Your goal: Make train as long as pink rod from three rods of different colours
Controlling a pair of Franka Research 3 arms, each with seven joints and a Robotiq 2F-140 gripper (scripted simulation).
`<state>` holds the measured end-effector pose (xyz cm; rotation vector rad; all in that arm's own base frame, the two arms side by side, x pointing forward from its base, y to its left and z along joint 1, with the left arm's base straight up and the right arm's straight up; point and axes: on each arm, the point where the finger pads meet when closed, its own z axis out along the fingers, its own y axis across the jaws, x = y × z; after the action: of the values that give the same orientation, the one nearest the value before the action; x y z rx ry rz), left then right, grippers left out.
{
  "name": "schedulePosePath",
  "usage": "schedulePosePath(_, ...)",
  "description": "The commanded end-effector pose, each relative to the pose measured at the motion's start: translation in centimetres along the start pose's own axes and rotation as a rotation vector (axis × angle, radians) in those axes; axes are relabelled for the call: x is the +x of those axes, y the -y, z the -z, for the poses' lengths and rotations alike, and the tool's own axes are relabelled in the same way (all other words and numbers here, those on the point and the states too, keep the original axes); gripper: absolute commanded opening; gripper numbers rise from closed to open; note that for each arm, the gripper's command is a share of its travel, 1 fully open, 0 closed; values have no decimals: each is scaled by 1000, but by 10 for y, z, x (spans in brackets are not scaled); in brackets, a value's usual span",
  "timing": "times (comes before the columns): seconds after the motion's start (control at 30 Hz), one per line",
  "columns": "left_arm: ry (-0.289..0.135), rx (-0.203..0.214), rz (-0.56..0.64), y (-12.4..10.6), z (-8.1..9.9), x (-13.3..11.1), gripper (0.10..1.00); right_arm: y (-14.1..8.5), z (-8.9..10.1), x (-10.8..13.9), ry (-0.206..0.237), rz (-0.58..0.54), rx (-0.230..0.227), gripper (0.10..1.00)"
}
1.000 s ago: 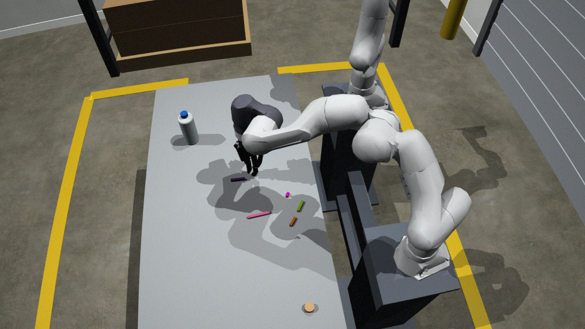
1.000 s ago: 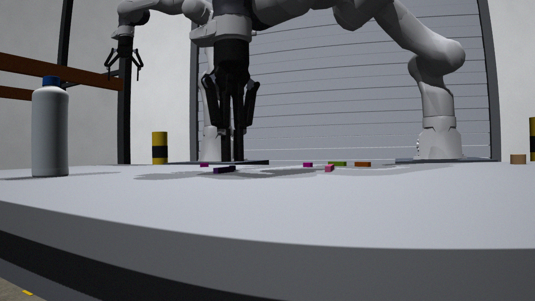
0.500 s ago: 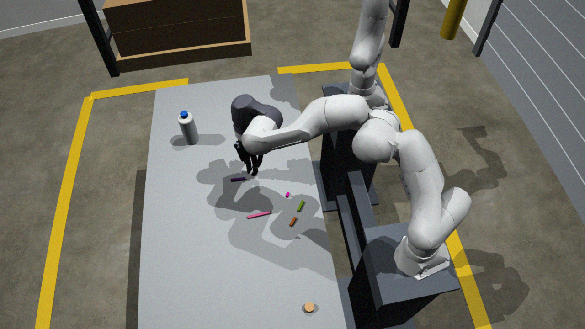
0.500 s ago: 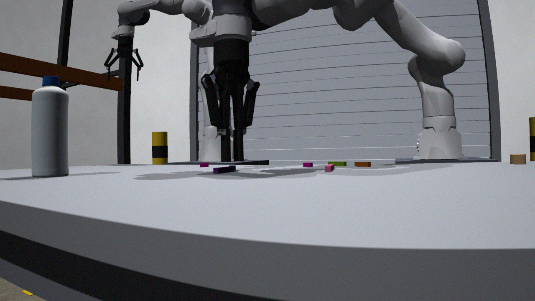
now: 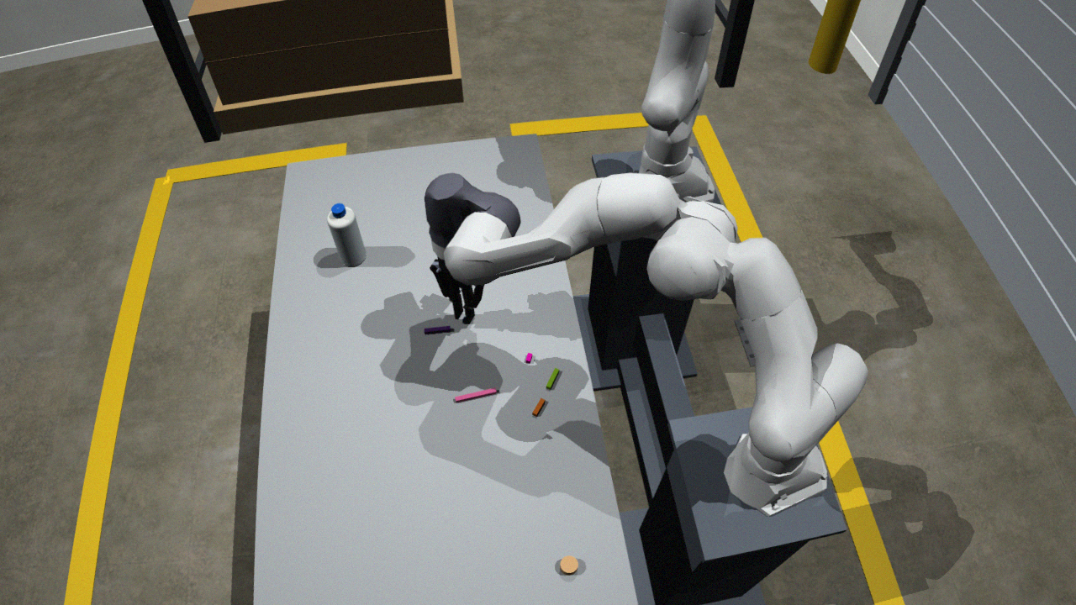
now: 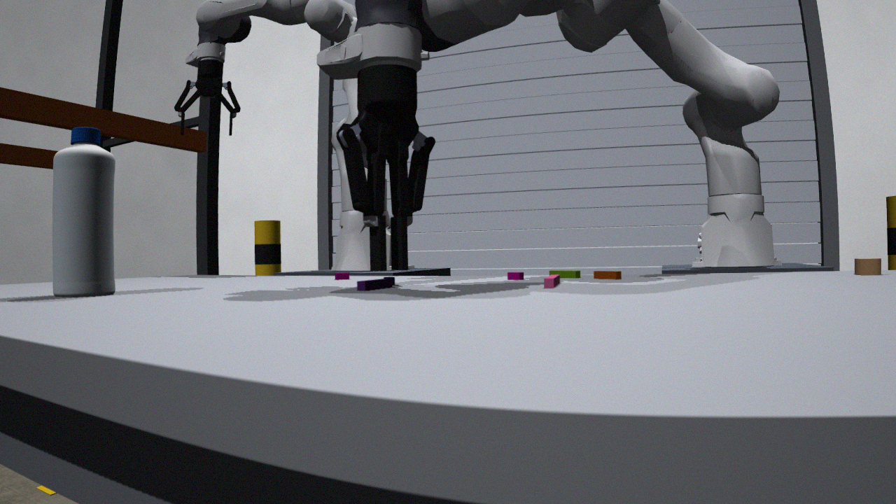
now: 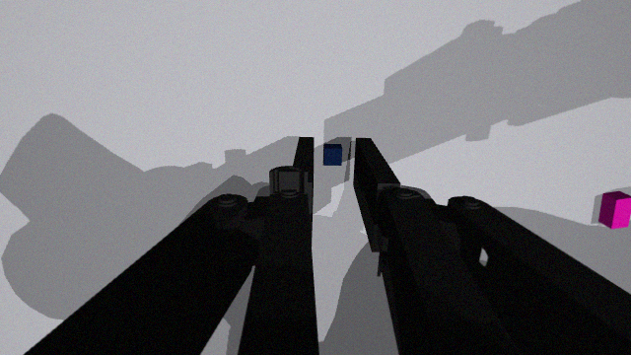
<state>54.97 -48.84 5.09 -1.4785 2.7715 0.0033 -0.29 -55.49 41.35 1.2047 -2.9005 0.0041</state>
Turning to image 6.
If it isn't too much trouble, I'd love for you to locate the lime green rod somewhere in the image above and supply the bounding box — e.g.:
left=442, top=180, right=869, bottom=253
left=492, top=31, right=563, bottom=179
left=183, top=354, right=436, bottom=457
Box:
left=549, top=270, right=580, bottom=279

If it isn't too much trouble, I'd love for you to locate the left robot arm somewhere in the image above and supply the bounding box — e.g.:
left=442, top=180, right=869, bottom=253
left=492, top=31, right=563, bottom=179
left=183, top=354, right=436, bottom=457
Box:
left=316, top=0, right=782, bottom=267

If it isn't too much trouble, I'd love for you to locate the brown cylinder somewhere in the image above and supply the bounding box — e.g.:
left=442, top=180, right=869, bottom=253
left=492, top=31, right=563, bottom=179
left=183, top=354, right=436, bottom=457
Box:
left=855, top=258, right=881, bottom=275

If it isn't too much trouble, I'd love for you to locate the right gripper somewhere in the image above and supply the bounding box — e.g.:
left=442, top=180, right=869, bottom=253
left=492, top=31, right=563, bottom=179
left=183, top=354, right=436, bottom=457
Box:
left=174, top=59, right=241, bottom=136

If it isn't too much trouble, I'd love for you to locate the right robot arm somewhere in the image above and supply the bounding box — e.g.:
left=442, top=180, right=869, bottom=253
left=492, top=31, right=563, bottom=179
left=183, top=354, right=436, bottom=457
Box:
left=185, top=0, right=391, bottom=271

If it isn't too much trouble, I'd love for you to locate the white plastic bottle with blue cap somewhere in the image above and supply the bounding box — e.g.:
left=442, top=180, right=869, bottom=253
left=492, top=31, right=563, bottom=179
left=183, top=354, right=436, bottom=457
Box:
left=52, top=127, right=116, bottom=297

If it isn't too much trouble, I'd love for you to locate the dark purple rod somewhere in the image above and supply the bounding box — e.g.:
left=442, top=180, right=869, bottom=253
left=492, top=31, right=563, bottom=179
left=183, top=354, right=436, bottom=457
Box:
left=357, top=279, right=393, bottom=291

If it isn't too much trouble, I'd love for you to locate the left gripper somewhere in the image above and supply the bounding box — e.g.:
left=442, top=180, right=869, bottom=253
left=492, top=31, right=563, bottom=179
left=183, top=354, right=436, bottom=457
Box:
left=337, top=64, right=435, bottom=271

